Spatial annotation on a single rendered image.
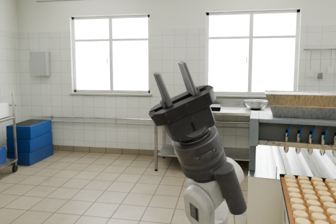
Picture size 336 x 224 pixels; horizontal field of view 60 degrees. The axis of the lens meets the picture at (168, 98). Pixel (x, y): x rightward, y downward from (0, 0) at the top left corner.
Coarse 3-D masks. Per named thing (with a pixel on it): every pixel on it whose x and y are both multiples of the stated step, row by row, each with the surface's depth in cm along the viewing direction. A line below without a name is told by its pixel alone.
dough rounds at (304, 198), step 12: (288, 180) 141; (300, 180) 141; (312, 180) 143; (288, 192) 130; (300, 192) 132; (312, 192) 127; (324, 192) 127; (288, 204) 120; (300, 204) 116; (312, 204) 116; (324, 204) 116; (300, 216) 107; (312, 216) 107; (324, 216) 106
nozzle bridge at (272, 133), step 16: (256, 112) 187; (256, 128) 165; (272, 128) 170; (304, 128) 165; (320, 128) 163; (256, 144) 166; (272, 144) 166; (288, 144) 164; (304, 144) 161; (320, 144) 159
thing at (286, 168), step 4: (280, 148) 205; (280, 152) 197; (284, 152) 195; (280, 156) 197; (284, 156) 186; (280, 160) 196; (284, 160) 178; (284, 164) 171; (288, 164) 171; (284, 168) 168; (288, 168) 164; (284, 172) 168; (288, 172) 158
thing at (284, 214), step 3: (282, 201) 162; (282, 204) 162; (282, 207) 161; (282, 210) 161; (285, 210) 146; (282, 213) 160; (285, 213) 145; (282, 216) 160; (285, 216) 144; (282, 219) 159; (285, 219) 144; (282, 222) 159; (285, 222) 144
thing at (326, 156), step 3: (318, 150) 219; (327, 150) 200; (324, 153) 200; (327, 153) 193; (330, 153) 193; (324, 156) 200; (327, 156) 191; (330, 156) 186; (324, 159) 199; (327, 159) 191; (330, 159) 183; (333, 159) 180; (327, 162) 191; (330, 162) 183; (333, 162) 176; (330, 165) 183; (333, 165) 176; (333, 168) 176; (333, 171) 176
